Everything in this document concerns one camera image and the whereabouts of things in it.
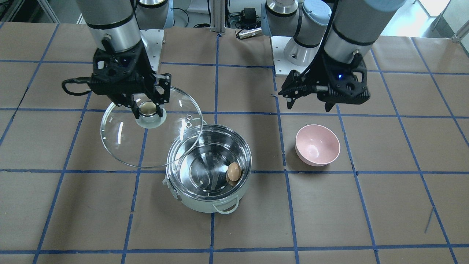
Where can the aluminium frame post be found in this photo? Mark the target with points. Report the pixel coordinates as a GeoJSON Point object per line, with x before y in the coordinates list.
{"type": "Point", "coordinates": [217, 13]}

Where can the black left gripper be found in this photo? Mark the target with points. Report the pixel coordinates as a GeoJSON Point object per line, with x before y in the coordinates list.
{"type": "Point", "coordinates": [318, 69]}

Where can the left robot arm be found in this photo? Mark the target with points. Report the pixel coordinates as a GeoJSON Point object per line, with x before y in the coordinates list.
{"type": "Point", "coordinates": [342, 33]}

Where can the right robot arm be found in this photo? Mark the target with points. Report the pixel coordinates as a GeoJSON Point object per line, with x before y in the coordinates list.
{"type": "Point", "coordinates": [113, 19]}

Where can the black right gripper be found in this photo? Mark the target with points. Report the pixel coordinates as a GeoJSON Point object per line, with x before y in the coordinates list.
{"type": "Point", "coordinates": [142, 62]}

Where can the glass pot lid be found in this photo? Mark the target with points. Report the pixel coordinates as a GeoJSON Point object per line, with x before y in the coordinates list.
{"type": "Point", "coordinates": [161, 134]}

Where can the light green steel pot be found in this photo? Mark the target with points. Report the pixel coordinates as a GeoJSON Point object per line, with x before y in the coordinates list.
{"type": "Point", "coordinates": [198, 179]}

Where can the pink bowl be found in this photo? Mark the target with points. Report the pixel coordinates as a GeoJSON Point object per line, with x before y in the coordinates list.
{"type": "Point", "coordinates": [317, 145]}

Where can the black adapter behind post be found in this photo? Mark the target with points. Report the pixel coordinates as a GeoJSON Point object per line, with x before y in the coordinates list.
{"type": "Point", "coordinates": [248, 15]}

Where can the brown egg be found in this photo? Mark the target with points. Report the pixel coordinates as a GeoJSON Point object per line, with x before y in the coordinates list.
{"type": "Point", "coordinates": [234, 172]}

